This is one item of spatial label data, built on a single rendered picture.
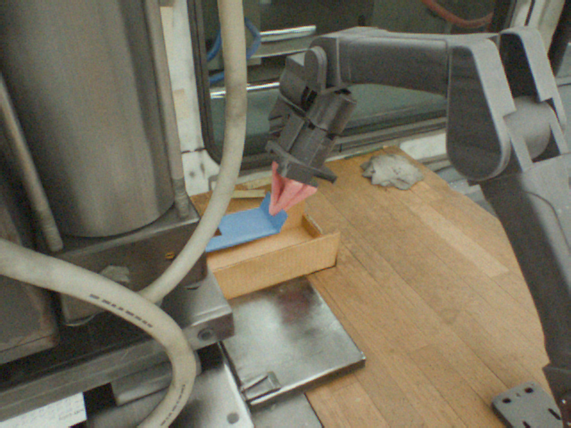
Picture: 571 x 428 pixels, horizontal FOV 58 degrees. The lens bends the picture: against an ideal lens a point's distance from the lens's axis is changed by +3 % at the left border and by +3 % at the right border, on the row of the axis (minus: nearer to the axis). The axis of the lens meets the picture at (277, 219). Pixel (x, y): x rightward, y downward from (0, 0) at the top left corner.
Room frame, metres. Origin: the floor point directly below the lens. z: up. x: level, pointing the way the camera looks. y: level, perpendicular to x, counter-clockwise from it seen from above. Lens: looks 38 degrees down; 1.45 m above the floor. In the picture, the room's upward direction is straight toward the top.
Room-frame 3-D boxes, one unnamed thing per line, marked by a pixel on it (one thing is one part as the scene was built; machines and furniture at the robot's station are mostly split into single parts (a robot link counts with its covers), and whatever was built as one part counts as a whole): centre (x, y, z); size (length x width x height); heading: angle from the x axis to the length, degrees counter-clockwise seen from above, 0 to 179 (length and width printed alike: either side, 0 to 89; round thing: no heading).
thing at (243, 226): (0.59, 0.07, 1.00); 0.15 x 0.07 x 0.03; 115
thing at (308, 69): (0.68, -0.06, 1.18); 0.12 x 0.09 x 0.12; 33
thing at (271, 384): (0.31, 0.03, 0.98); 0.07 x 0.02 x 0.01; 115
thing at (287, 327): (0.45, -0.01, 0.91); 0.17 x 0.16 x 0.02; 25
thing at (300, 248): (0.60, 0.04, 0.93); 0.25 x 0.13 x 0.08; 115
